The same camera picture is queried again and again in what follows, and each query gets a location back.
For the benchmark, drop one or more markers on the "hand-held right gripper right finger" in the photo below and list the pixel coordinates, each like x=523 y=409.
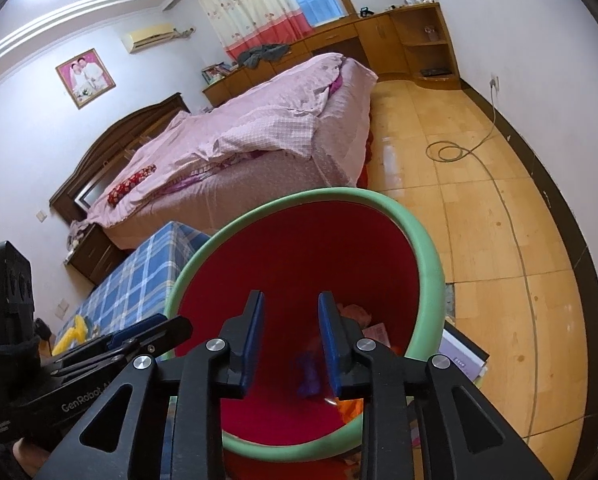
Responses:
x=329 y=340

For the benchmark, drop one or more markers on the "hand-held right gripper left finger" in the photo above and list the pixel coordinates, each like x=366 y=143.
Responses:
x=254 y=340

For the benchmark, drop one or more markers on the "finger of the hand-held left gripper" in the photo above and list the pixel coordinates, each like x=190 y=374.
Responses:
x=169 y=332
x=139 y=327

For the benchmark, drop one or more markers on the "white tissue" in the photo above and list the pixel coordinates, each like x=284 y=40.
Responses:
x=356 y=316

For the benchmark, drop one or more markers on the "white medicine box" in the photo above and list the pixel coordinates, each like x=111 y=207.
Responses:
x=378 y=335

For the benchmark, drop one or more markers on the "yellow foam net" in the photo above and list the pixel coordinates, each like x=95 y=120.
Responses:
x=71 y=335

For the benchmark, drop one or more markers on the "orange plastic bag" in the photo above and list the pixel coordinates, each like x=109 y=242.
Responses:
x=350 y=410

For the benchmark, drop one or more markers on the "red bin with green rim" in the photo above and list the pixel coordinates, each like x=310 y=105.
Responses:
x=304 y=240

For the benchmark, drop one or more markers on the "person's left hand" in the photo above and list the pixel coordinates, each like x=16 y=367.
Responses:
x=29 y=460

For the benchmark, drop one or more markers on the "blue plaid tablecloth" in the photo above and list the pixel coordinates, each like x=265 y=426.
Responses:
x=139 y=265

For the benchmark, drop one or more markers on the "dark wooden nightstand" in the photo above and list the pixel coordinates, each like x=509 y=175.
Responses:
x=96 y=255

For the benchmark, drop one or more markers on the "stack of magazines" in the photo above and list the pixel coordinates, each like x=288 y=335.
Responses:
x=459 y=355

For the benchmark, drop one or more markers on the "red patterned pillow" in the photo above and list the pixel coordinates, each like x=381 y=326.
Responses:
x=131 y=185

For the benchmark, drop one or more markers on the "bed with pink bedding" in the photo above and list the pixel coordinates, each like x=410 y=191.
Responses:
x=279 y=180

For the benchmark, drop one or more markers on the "dark wooden headboard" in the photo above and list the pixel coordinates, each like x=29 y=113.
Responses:
x=104 y=155

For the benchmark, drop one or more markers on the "bed with pink cover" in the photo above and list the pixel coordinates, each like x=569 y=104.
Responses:
x=259 y=120

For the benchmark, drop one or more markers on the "row of books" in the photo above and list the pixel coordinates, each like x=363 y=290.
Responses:
x=219 y=72

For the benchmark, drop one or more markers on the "grey clothes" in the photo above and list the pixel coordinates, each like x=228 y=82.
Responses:
x=265 y=55

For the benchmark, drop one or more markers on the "flat black device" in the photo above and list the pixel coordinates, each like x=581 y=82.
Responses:
x=435 y=71

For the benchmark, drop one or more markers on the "wooden cabinet desk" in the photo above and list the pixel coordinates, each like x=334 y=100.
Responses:
x=379 y=40

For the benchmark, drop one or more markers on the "small glass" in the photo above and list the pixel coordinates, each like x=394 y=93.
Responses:
x=431 y=33

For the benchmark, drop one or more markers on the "small black object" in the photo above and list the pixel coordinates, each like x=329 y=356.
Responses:
x=366 y=11

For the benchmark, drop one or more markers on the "floral curtain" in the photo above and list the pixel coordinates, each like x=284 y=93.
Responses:
x=249 y=5

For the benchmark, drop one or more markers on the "white wall socket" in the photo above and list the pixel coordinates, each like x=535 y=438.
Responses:
x=61 y=307

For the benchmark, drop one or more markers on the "framed wall photo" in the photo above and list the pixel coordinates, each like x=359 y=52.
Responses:
x=85 y=78

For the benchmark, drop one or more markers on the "wall air conditioner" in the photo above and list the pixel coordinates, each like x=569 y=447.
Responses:
x=148 y=37

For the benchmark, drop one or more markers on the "wall socket with plug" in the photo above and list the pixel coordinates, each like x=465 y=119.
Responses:
x=494 y=82

